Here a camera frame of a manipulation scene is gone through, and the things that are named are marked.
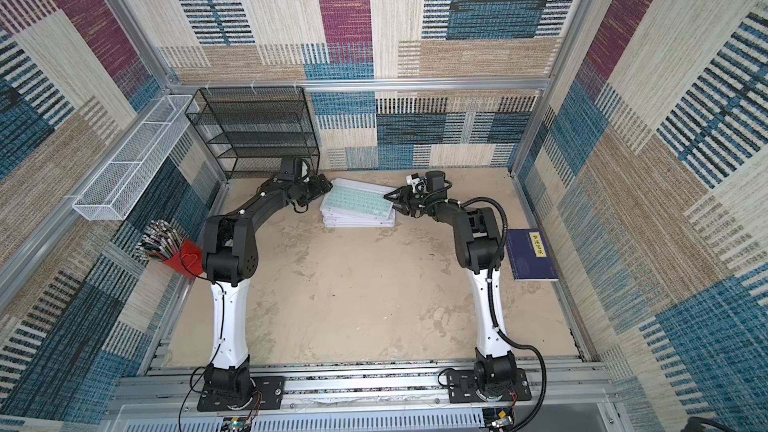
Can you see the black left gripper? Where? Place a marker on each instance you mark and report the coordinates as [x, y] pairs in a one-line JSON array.
[[317, 181]]

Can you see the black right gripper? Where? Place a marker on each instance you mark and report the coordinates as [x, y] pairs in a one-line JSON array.
[[405, 198]]

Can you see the green key keyboard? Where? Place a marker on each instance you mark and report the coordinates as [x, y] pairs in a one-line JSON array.
[[354, 201]]

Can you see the white key keyboard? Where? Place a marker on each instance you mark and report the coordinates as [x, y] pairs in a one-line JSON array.
[[361, 185]]

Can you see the pink key keyboard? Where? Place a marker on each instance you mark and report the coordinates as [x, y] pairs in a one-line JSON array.
[[391, 216], [355, 221]]

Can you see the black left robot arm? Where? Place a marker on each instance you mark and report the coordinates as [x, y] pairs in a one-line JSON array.
[[230, 259]]

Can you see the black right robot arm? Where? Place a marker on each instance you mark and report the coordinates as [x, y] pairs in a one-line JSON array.
[[479, 226]]

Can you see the red pen holder cup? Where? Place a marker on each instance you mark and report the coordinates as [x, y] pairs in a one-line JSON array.
[[188, 261]]

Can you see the dark blue notebook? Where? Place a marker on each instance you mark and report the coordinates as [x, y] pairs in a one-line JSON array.
[[530, 256]]

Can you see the bundle of pens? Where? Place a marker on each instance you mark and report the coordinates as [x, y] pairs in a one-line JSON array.
[[160, 241]]

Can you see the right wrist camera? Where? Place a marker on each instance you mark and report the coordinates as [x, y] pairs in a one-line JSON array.
[[416, 183]]

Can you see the black wire shelf rack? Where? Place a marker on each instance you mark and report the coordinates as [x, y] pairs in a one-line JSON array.
[[250, 130]]

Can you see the white wire mesh basket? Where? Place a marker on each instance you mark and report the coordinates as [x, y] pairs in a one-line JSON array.
[[115, 190]]

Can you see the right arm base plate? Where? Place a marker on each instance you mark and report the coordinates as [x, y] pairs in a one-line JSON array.
[[466, 386]]

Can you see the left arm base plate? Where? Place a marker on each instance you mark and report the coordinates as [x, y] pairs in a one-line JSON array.
[[265, 393]]

